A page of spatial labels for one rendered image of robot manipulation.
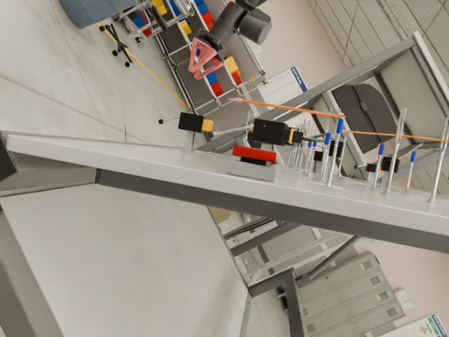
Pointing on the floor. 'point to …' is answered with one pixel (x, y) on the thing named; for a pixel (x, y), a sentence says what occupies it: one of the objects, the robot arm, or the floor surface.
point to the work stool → (135, 33)
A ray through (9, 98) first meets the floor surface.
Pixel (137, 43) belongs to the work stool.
